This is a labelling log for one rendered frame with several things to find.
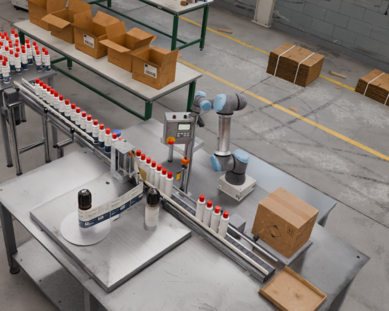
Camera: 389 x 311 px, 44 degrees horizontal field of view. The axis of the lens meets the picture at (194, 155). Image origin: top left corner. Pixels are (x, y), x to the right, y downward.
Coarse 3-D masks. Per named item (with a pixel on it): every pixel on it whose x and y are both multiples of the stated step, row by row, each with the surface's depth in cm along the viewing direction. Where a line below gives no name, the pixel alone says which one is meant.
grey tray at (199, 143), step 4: (196, 140) 374; (200, 140) 372; (168, 144) 368; (176, 144) 371; (180, 144) 372; (184, 144) 372; (196, 144) 373; (200, 144) 368; (176, 148) 364; (180, 148) 361; (184, 148) 368; (196, 148) 366; (180, 152) 362
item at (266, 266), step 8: (104, 152) 364; (144, 184) 340; (176, 200) 330; (176, 208) 324; (184, 208) 325; (208, 232) 309; (232, 240) 306; (240, 248) 301; (240, 256) 296; (248, 256) 296; (256, 256) 297; (264, 264) 292
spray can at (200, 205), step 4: (200, 196) 305; (204, 196) 305; (200, 200) 306; (204, 200) 309; (200, 204) 306; (204, 204) 308; (196, 208) 311; (200, 208) 308; (196, 212) 312; (200, 212) 310; (196, 216) 313; (200, 216) 312; (200, 220) 315
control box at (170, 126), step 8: (168, 112) 307; (176, 112) 308; (184, 112) 309; (168, 120) 300; (176, 120) 301; (184, 120) 302; (168, 128) 303; (176, 128) 304; (168, 136) 307; (176, 136) 308
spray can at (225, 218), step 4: (224, 212) 295; (228, 212) 296; (224, 216) 296; (220, 220) 299; (224, 220) 296; (228, 220) 298; (220, 224) 300; (224, 224) 298; (220, 228) 301; (224, 228) 300; (220, 232) 303; (224, 232) 302; (224, 236) 305
